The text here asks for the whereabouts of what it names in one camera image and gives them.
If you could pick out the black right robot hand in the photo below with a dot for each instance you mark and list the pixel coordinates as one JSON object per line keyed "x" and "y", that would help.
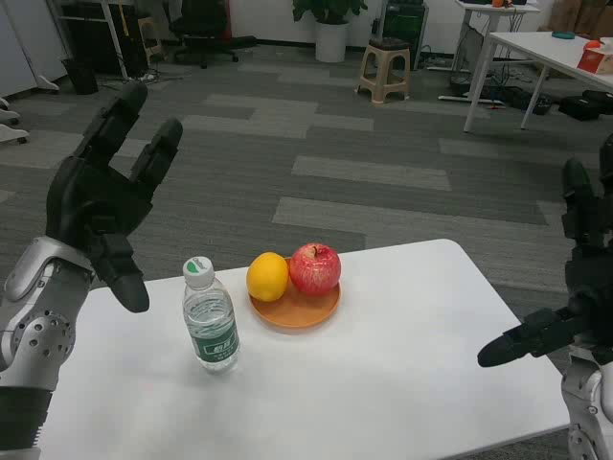
{"x": 589, "y": 287}

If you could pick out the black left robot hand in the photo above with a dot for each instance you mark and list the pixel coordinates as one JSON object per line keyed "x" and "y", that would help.
{"x": 91, "y": 201}

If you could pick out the clear water bottle green label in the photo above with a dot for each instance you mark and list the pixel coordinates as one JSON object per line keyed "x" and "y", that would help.
{"x": 211, "y": 326}

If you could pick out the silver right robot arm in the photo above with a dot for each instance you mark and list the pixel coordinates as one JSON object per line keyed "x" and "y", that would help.
{"x": 586, "y": 397}

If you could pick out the white rolling stand base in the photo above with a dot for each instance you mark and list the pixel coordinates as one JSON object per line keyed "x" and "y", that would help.
{"x": 9, "y": 131}

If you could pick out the black trash bin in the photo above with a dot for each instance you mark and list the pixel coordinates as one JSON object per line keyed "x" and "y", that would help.
{"x": 80, "y": 76}

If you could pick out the small wooden stool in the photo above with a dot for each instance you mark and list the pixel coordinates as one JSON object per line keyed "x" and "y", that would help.
{"x": 149, "y": 33}

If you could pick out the black bag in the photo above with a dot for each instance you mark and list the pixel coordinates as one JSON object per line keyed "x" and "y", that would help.
{"x": 584, "y": 105}

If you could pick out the yellow lemon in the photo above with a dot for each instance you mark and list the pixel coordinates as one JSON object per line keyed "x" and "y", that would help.
{"x": 267, "y": 278}

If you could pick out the black office chair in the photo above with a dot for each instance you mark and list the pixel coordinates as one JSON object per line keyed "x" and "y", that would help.
{"x": 206, "y": 29}

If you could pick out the red tissue box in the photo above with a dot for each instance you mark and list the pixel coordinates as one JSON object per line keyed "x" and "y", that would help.
{"x": 594, "y": 61}

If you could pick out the orange round plate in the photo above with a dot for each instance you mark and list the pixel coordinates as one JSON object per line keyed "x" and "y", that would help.
{"x": 297, "y": 311}

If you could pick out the red apple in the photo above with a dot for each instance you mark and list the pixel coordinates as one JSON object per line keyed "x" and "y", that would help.
{"x": 315, "y": 269}

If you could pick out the teal flat object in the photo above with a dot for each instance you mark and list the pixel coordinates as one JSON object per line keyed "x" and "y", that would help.
{"x": 563, "y": 35}

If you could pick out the white plant pot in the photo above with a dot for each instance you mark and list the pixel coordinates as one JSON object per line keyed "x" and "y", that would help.
{"x": 332, "y": 43}

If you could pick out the beige plastic stool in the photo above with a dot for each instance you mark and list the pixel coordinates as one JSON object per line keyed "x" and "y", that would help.
{"x": 385, "y": 60}

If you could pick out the green potted plant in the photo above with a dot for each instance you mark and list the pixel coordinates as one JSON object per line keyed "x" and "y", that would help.
{"x": 330, "y": 9}

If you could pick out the black equipment cabinet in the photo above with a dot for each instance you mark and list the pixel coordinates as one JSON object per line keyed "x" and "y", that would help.
{"x": 404, "y": 24}

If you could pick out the white metal rack frame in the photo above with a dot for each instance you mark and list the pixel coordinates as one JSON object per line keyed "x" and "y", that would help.
{"x": 112, "y": 33}

